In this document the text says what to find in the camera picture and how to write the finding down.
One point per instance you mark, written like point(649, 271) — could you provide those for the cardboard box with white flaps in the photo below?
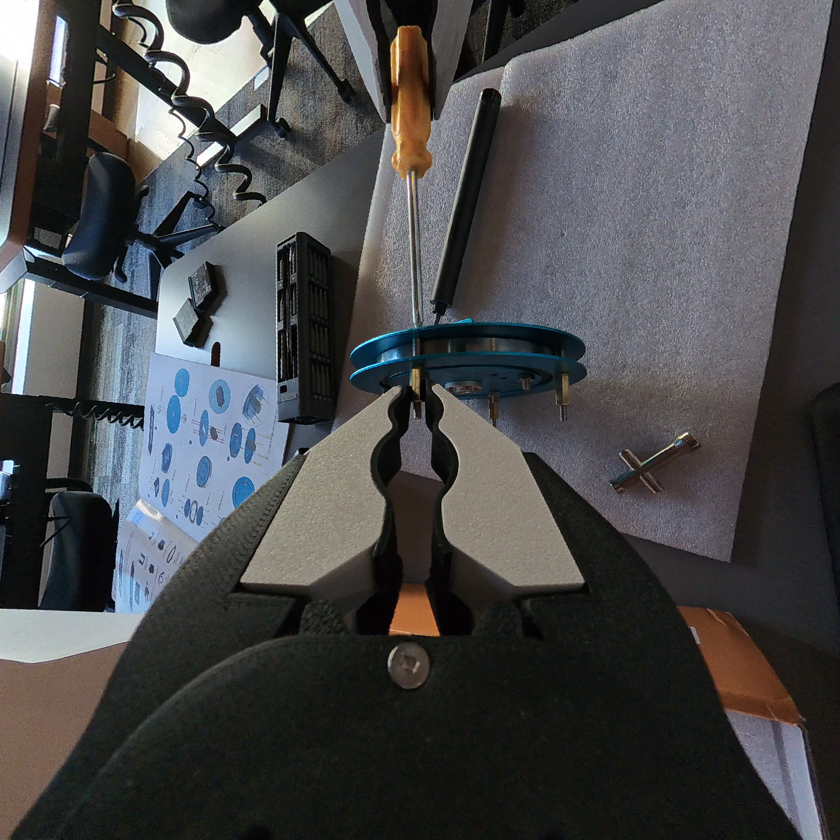
point(39, 722)

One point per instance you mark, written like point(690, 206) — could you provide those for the wooden edged office desk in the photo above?
point(26, 164)

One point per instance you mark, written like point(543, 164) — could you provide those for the blue round metal turntable base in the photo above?
point(512, 361)

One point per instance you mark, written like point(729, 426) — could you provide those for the printed instruction sheet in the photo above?
point(210, 446)

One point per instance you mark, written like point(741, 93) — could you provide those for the grey desk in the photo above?
point(249, 216)

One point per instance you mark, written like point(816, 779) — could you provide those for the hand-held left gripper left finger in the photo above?
point(315, 525)

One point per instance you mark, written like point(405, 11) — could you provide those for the metal cross socket wrench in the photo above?
point(649, 466)

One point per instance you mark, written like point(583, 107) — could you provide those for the black office chair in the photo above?
point(98, 216)
point(79, 551)
point(216, 19)

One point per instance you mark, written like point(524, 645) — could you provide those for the white foam sheet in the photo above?
point(656, 229)

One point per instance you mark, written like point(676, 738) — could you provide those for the printed instruction booklet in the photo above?
point(148, 564)

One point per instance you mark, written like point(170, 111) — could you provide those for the black electric screwdriver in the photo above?
point(466, 197)

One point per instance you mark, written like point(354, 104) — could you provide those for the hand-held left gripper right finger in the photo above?
point(505, 525)

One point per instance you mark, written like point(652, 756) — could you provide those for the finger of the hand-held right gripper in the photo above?
point(456, 33)
point(364, 39)

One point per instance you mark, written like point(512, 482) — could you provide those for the black screwdriver bit case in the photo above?
point(305, 328)

